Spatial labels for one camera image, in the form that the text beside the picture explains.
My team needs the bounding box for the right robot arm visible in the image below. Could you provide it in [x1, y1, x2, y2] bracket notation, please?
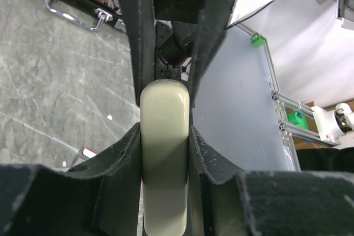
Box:
[119, 0, 274, 101]

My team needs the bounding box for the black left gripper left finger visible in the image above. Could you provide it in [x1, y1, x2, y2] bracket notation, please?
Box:
[1, 124, 142, 235]

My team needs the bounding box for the beige green stapler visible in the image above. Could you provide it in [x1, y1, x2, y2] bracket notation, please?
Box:
[140, 80, 190, 235]

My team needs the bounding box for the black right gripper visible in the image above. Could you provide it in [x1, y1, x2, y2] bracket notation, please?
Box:
[119, 0, 235, 106]

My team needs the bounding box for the red white staple box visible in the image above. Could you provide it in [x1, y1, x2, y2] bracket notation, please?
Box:
[71, 148, 97, 167]

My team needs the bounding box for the chrome case handle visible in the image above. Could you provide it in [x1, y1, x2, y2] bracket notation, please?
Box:
[40, 0, 114, 32]

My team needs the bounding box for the aluminium frame rail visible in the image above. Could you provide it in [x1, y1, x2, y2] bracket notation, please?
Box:
[237, 23, 341, 173]

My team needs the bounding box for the green printed block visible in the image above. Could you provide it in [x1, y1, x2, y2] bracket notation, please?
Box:
[251, 33, 266, 48]

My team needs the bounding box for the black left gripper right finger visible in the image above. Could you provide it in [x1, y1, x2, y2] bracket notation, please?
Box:
[188, 127, 353, 235]

